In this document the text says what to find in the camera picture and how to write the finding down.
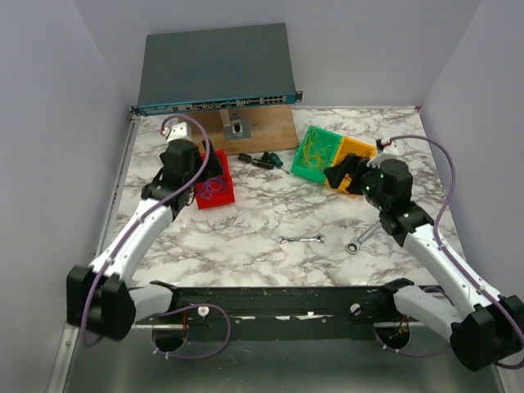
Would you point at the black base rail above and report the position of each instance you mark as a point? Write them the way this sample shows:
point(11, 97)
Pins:
point(277, 313)

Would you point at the yellow plastic bin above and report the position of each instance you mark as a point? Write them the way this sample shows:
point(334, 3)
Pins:
point(349, 146)

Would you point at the wooden board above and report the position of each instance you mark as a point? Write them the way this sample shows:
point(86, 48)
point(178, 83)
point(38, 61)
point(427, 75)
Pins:
point(272, 129)

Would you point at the black cylindrical bit holder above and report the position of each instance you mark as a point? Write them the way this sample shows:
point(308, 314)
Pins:
point(262, 164)

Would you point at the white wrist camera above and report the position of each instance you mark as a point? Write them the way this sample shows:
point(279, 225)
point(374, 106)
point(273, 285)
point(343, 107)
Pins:
point(386, 149)
point(177, 131)

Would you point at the green plastic bin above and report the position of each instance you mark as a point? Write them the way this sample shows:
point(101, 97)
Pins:
point(315, 153)

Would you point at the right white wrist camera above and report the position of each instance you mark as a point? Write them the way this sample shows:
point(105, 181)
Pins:
point(386, 149)

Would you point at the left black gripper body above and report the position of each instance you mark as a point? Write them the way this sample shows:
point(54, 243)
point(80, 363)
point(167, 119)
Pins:
point(198, 165)

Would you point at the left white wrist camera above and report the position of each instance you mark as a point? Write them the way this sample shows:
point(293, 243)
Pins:
point(177, 131)

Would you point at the ratchet wrench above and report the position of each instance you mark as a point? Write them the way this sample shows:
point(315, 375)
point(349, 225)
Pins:
point(354, 246)

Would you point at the grey network switch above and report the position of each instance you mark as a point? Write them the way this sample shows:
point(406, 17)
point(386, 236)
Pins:
point(216, 69)

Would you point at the grey metal bracket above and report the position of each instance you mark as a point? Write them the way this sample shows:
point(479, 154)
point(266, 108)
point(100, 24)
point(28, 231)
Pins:
point(235, 126)

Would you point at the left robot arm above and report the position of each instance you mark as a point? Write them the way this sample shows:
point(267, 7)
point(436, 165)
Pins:
point(99, 298)

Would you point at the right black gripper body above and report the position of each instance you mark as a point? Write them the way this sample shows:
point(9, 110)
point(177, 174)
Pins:
point(369, 184)

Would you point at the black metal socket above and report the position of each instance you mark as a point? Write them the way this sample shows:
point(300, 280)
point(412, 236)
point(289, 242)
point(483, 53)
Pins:
point(243, 157)

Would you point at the small open-end wrench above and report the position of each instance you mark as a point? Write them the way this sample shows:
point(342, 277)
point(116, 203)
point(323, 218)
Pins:
point(317, 238)

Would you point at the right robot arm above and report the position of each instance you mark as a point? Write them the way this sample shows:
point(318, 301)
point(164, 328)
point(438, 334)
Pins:
point(482, 326)

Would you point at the green handled screwdriver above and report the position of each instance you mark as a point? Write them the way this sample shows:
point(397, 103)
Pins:
point(273, 158)

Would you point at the red plastic bin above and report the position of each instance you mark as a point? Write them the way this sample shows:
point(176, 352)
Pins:
point(217, 191)

